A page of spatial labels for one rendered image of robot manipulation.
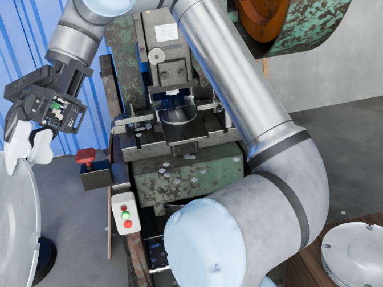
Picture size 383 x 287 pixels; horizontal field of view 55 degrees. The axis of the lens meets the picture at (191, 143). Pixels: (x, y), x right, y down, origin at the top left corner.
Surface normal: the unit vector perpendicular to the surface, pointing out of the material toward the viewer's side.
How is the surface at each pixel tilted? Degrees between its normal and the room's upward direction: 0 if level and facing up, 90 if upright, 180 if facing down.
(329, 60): 90
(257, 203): 22
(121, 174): 0
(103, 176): 90
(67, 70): 45
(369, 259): 0
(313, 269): 0
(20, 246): 55
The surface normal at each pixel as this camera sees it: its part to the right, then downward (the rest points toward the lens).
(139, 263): 0.20, 0.48
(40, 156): -0.43, -0.28
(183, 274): -0.83, 0.25
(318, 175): 0.51, -0.43
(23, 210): -0.66, -0.15
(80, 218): -0.10, -0.85
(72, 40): 0.22, -0.01
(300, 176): 0.07, -0.60
